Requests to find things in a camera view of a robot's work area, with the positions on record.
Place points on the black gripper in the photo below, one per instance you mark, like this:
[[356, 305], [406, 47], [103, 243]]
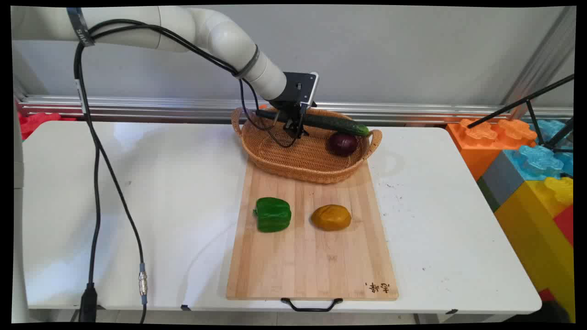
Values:
[[293, 88]]

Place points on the yellow-brown potato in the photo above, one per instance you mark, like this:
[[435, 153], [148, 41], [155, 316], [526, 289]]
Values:
[[331, 218]]

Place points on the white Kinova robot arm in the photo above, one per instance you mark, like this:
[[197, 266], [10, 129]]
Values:
[[220, 32]]

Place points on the woven wicker basket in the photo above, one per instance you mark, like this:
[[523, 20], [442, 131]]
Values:
[[302, 160]]

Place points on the green cucumber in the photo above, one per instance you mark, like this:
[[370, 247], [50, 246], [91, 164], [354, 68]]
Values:
[[337, 123]]

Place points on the purple red onion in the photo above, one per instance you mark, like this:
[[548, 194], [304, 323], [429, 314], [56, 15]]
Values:
[[343, 144]]

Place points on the green bell pepper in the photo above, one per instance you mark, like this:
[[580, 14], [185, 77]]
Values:
[[273, 215]]

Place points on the bamboo cutting board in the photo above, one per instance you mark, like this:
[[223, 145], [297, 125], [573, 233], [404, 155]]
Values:
[[312, 261]]

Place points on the orange toy block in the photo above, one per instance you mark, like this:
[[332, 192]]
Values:
[[479, 142]]

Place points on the grey toy block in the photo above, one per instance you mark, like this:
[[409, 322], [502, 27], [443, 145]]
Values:
[[502, 181]]

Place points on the black tripod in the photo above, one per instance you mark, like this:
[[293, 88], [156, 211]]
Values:
[[532, 98]]

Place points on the large blue toy block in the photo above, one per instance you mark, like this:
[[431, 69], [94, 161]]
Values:
[[536, 160]]

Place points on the small blue toy block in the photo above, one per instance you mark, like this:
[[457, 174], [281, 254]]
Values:
[[550, 128]]

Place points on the yellow toy block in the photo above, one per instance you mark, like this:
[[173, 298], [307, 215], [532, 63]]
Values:
[[536, 229]]

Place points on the red plastic object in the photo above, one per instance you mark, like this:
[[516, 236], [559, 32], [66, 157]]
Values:
[[34, 121]]

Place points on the red toy block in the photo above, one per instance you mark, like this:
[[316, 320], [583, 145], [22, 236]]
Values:
[[565, 224]]

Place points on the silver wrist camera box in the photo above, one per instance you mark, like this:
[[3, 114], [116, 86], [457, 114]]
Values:
[[314, 89]]

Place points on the aluminium rail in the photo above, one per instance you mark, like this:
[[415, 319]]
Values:
[[160, 107]]

